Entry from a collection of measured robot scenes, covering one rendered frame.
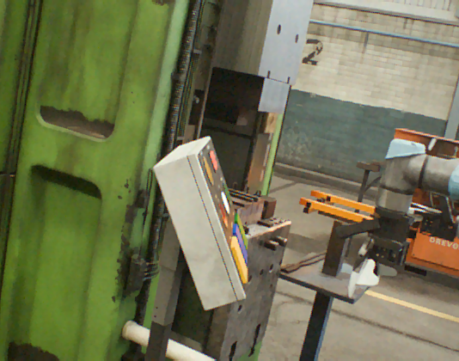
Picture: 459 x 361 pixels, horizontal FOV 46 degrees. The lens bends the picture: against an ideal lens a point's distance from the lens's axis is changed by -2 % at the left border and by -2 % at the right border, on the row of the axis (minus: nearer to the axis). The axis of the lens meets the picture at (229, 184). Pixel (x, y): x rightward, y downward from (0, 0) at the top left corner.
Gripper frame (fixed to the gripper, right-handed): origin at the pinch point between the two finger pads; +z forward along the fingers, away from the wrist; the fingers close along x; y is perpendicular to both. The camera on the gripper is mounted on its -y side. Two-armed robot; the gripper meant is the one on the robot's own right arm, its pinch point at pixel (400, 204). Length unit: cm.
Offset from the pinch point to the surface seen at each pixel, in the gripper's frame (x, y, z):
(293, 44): -32, -43, 37
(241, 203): -43, 7, 38
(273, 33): -48, -43, 37
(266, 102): -43, -24, 37
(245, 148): -13, -6, 55
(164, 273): -95, 14, 28
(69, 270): -75, 33, 72
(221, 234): -105, -1, 12
